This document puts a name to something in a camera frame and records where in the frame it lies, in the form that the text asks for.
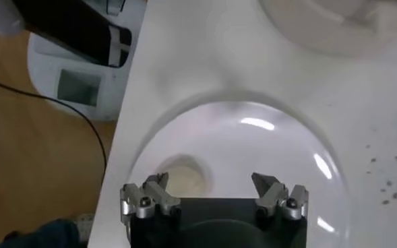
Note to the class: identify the white electric cooker base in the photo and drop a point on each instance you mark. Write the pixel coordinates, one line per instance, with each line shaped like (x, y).
(319, 27)

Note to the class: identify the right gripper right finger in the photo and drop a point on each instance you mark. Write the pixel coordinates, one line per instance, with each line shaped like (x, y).
(279, 199)

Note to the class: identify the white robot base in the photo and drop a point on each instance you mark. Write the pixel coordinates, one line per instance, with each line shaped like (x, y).
(46, 74)

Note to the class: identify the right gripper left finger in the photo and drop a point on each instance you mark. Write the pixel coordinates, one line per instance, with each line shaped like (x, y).
(151, 199)

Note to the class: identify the large white plate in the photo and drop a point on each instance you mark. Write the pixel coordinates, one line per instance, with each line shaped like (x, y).
(252, 151)

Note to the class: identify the dark blue cloth object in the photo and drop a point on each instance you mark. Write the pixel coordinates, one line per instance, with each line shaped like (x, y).
(50, 236)

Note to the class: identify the white steamed baozi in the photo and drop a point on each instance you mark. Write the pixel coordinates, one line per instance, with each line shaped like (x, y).
(188, 178)

